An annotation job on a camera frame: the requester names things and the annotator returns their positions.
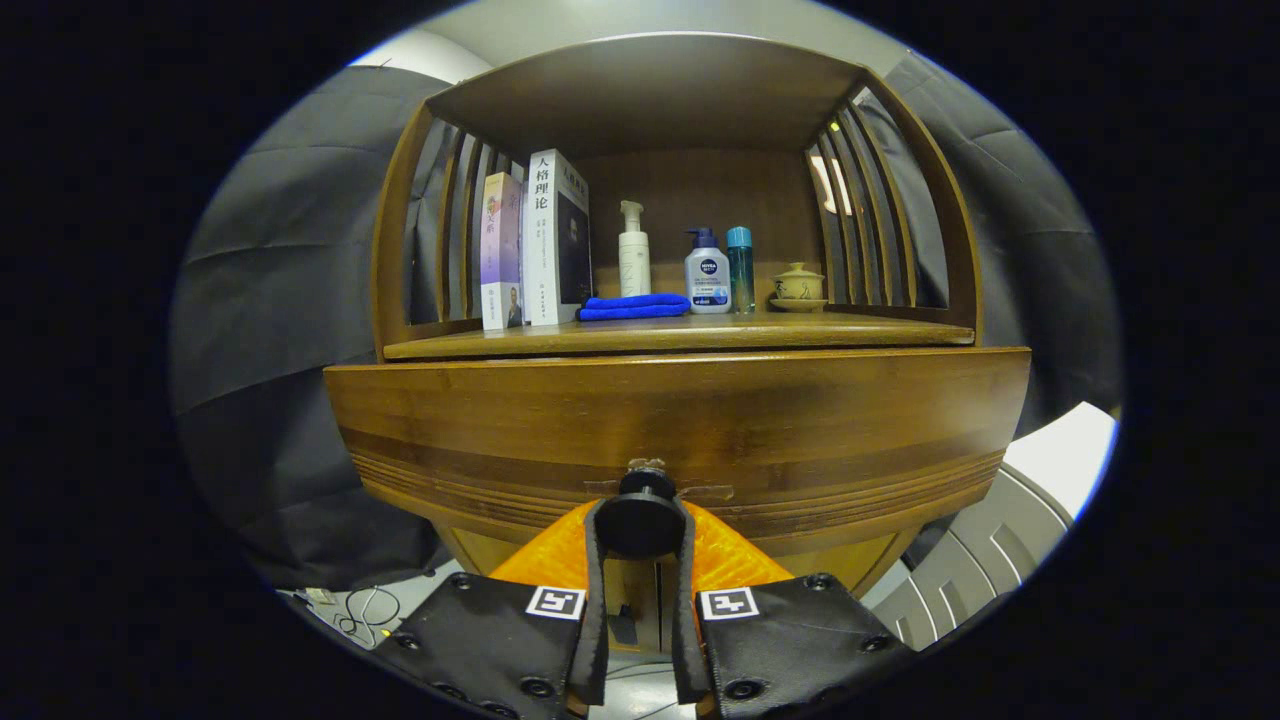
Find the purple book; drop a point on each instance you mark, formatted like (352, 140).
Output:
(500, 250)

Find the white bottle with blue cap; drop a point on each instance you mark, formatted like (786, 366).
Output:
(707, 280)

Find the blue folded cloth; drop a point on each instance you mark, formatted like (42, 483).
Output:
(630, 307)

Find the brown wooden cabinet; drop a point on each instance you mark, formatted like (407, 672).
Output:
(700, 190)

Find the brown wooden drawer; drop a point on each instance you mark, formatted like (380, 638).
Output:
(650, 410)

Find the white flat board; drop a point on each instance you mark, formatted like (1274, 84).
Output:
(1065, 455)

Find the grey ribbed panel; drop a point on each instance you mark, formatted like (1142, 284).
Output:
(980, 560)

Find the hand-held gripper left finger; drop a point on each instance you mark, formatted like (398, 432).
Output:
(598, 620)

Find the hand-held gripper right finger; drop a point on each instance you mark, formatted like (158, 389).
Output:
(686, 640)

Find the brown wooden countertop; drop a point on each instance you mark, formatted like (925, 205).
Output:
(700, 330)

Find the black round drawer knob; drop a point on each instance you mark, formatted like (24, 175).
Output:
(640, 520)

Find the thick white book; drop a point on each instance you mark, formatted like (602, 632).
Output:
(540, 250)

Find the white pump bottle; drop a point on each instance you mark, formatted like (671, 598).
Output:
(634, 265)

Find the beige lidded teacup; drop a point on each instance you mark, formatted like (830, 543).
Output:
(799, 287)

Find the teal clear bottle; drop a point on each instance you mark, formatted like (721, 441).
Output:
(741, 275)

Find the black backdrop cloth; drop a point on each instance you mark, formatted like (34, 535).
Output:
(280, 300)

